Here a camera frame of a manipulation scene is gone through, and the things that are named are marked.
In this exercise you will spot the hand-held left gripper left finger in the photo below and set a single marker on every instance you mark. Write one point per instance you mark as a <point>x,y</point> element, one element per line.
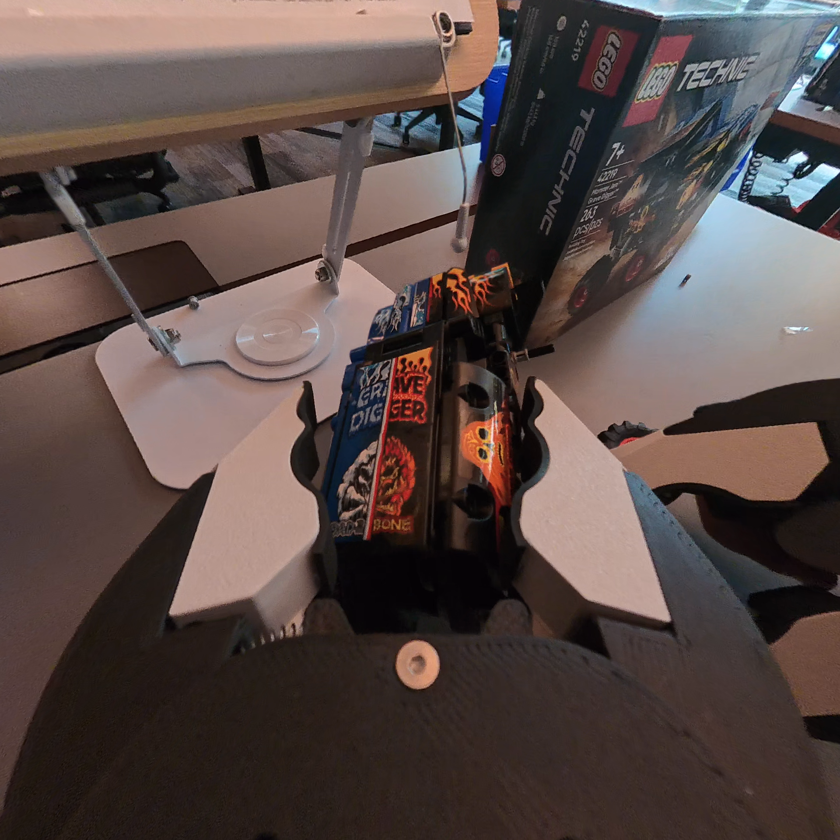
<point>249,525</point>

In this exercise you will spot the toy brick monster truck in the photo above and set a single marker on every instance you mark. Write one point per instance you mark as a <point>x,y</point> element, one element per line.
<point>394,446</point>

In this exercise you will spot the black office chair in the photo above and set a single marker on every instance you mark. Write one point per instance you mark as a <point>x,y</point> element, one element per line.
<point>131,177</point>

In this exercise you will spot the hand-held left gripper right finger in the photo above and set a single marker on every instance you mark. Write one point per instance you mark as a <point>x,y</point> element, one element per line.
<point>584,525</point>

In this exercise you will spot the toy set cardboard box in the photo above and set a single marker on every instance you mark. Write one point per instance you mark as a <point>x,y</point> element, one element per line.
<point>590,164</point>

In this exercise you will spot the wooden table black legs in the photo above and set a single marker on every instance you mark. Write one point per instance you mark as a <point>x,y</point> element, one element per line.
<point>807,124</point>

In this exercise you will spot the white tilted board stand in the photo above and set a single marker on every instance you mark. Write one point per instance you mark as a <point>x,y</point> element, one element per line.
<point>164,407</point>

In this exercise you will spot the blue plastic bin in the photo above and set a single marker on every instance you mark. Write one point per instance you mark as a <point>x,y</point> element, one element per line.
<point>497,92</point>

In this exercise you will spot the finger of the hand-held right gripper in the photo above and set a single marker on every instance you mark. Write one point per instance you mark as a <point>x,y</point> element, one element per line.
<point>722,459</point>

